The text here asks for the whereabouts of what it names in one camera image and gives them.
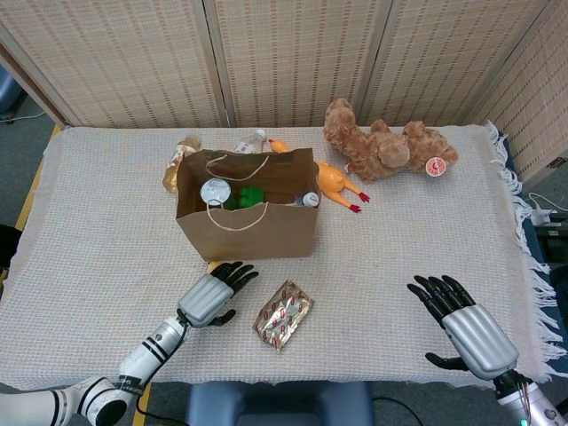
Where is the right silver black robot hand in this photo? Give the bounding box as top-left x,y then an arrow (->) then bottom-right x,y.
406,274 -> 520,381

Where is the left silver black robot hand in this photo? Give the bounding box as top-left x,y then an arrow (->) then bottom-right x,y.
176,260 -> 260,329

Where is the red gold snack packet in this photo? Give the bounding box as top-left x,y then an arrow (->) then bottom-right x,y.
251,279 -> 315,354

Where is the green chips can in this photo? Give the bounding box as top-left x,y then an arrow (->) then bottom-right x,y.
199,178 -> 241,209

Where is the green toy block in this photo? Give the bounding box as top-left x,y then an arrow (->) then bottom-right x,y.
239,185 -> 267,209

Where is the brown paper bag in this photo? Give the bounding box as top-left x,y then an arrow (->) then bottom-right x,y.
175,148 -> 320,263

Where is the amber tea bottle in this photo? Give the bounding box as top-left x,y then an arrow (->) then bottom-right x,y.
162,135 -> 203,194

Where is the clear bottle white cap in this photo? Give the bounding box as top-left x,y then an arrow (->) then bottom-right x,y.
233,128 -> 267,155

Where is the black box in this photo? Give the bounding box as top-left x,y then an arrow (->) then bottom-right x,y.
534,224 -> 568,263

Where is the white woven tablecloth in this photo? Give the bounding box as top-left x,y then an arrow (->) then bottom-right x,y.
0,122 -> 564,387

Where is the blue chair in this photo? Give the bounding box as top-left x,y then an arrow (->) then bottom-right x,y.
184,380 -> 376,426

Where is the white power strip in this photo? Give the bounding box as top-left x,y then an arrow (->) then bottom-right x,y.
530,193 -> 564,225

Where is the yellow rubber chicken toy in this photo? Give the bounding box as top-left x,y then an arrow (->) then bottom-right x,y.
267,138 -> 372,215

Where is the brown teddy bear plush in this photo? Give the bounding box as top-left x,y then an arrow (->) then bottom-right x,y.
322,98 -> 459,183

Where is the beige folding screen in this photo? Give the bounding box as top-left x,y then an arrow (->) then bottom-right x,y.
0,0 -> 568,178

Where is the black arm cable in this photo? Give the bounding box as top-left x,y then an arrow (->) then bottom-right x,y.
132,310 -> 190,426

